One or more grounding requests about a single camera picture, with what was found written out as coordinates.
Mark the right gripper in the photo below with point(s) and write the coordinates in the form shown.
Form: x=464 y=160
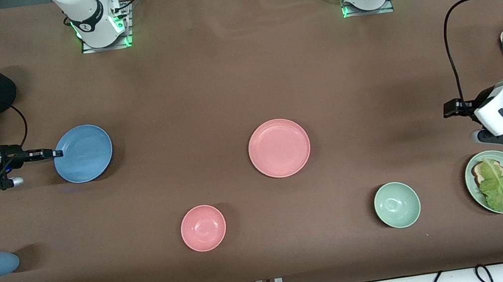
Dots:
x=11 y=153

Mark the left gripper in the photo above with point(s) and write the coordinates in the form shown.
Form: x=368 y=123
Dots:
x=479 y=102

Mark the blue plate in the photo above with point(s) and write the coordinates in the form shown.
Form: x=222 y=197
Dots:
x=83 y=153

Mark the pink plate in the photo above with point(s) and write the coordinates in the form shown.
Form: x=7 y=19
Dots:
x=279 y=148

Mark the toasted bread slice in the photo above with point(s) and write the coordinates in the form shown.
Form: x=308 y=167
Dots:
x=477 y=172

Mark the green lettuce leaf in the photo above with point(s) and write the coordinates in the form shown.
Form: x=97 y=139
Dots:
x=502 y=194

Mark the green bowl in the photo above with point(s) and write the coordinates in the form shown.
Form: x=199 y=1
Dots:
x=397 y=204

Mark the brown table cover cloth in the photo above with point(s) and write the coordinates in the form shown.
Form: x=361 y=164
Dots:
x=170 y=73

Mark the pink bowl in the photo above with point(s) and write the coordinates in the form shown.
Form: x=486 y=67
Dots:
x=203 y=228

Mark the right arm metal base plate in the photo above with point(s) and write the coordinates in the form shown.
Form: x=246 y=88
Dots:
x=128 y=24

